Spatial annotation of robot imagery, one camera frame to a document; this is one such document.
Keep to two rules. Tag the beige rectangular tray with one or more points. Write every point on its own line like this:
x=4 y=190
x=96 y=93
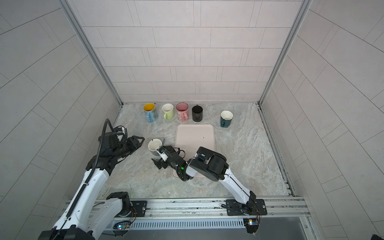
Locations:
x=190 y=137

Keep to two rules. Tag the dark green mug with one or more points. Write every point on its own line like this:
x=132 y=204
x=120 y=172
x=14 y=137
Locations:
x=226 y=119

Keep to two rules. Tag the aluminium mounting rail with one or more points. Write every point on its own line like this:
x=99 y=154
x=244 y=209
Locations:
x=198 y=208

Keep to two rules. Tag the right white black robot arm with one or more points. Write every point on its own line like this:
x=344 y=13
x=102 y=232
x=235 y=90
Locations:
x=213 y=166

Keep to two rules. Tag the controller circuit board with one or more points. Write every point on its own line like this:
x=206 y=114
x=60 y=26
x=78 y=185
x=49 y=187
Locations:
x=121 y=228
x=251 y=225

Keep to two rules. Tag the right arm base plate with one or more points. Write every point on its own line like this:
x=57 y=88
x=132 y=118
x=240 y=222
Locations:
x=257 y=208

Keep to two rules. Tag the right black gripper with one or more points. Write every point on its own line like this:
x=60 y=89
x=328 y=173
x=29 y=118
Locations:
x=158 y=163

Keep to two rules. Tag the pink mug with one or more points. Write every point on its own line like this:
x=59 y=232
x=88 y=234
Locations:
x=183 y=111

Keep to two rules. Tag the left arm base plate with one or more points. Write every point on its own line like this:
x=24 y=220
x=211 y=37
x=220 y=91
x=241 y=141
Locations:
x=138 y=209

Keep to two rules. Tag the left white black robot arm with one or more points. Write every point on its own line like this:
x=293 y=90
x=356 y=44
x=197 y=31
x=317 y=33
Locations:
x=91 y=185

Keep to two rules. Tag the right controller circuit board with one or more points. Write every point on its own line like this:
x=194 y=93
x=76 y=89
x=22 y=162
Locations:
x=251 y=225

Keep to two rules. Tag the blue butterfly mug yellow inside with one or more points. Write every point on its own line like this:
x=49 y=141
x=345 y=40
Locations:
x=150 y=112

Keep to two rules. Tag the black mug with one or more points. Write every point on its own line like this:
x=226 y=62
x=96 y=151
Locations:
x=197 y=112

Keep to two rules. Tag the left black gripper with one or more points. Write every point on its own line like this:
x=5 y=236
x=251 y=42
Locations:
x=135 y=146

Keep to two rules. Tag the light green mug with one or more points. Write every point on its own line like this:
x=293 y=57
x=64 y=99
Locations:
x=168 y=111

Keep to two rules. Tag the left controller circuit board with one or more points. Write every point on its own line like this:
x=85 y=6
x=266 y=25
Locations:
x=121 y=228

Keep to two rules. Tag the grey mug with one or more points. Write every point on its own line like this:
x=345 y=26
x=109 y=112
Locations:
x=153 y=145

